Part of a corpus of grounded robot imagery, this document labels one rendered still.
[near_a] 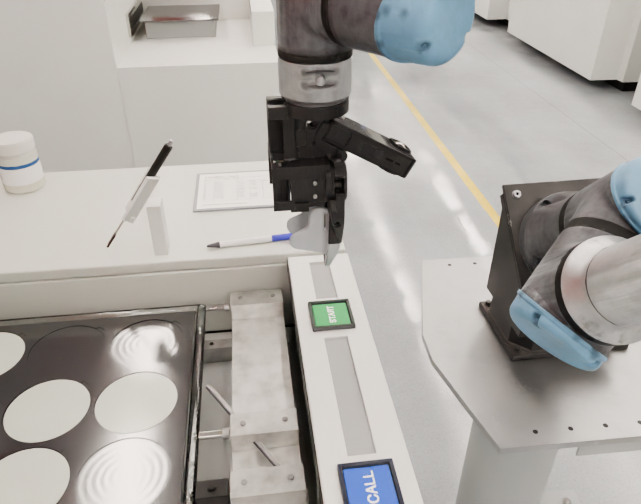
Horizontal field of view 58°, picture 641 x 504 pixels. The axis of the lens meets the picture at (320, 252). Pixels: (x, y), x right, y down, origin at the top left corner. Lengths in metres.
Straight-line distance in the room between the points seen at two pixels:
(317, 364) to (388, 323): 1.56
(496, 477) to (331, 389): 0.58
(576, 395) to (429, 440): 1.00
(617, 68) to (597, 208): 4.52
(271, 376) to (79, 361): 0.26
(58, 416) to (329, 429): 0.34
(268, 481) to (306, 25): 0.46
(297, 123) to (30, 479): 0.48
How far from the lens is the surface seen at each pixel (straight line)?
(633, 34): 5.16
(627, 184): 0.74
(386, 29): 0.50
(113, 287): 0.94
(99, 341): 0.89
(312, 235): 0.68
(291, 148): 0.63
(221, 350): 0.91
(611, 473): 1.98
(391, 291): 2.43
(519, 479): 1.19
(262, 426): 0.72
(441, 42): 0.50
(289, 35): 0.58
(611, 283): 0.61
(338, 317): 0.77
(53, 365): 0.87
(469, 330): 1.00
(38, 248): 1.00
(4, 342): 0.94
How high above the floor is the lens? 1.46
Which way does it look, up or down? 33 degrees down
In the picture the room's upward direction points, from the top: straight up
